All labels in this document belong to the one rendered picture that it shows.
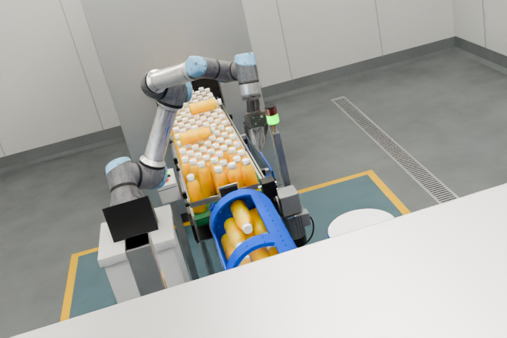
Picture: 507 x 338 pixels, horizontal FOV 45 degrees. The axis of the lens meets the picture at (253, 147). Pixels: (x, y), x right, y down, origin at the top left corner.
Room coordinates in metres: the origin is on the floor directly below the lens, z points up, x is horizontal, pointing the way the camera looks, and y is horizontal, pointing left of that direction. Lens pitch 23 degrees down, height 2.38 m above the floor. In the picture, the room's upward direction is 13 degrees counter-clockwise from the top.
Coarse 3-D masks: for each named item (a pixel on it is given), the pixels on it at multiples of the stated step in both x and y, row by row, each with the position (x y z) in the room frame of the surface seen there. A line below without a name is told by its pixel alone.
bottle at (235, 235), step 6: (228, 222) 2.25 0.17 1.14; (234, 222) 2.24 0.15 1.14; (228, 228) 2.21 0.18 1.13; (234, 228) 2.18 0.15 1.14; (228, 234) 2.18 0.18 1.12; (234, 234) 2.14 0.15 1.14; (240, 234) 2.14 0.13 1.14; (234, 240) 2.11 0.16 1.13; (240, 240) 2.11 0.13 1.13; (234, 246) 2.11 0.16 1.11
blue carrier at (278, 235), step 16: (240, 192) 2.30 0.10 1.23; (256, 192) 2.31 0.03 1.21; (224, 208) 2.32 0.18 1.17; (272, 208) 2.21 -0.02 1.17; (272, 224) 2.02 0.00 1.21; (256, 240) 1.90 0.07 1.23; (272, 240) 1.89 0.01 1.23; (288, 240) 1.93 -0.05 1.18; (224, 256) 2.16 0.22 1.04; (240, 256) 1.86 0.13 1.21
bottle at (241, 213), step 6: (234, 204) 2.29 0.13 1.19; (240, 204) 2.27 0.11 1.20; (246, 204) 2.29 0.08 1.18; (234, 210) 2.25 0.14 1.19; (240, 210) 2.22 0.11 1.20; (246, 210) 2.22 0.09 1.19; (234, 216) 2.22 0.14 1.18; (240, 216) 2.18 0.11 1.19; (246, 216) 2.17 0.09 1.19; (240, 222) 2.15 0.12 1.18; (246, 222) 2.14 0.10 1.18; (252, 222) 2.16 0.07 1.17; (240, 228) 2.15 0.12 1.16
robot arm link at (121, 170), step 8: (112, 160) 2.48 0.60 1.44; (120, 160) 2.47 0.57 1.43; (128, 160) 2.49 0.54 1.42; (112, 168) 2.44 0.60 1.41; (120, 168) 2.43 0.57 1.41; (128, 168) 2.45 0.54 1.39; (136, 168) 2.47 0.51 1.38; (112, 176) 2.42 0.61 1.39; (120, 176) 2.41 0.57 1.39; (128, 176) 2.42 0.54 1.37; (136, 176) 2.45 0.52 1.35; (112, 184) 2.39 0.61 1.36
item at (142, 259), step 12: (132, 240) 1.26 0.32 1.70; (144, 240) 1.24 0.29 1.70; (132, 252) 1.22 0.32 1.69; (144, 252) 1.22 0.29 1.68; (132, 264) 1.22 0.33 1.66; (144, 264) 1.22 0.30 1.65; (156, 264) 1.22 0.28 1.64; (144, 276) 1.22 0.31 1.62; (156, 276) 1.22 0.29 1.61; (144, 288) 1.22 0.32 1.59; (156, 288) 1.22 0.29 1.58
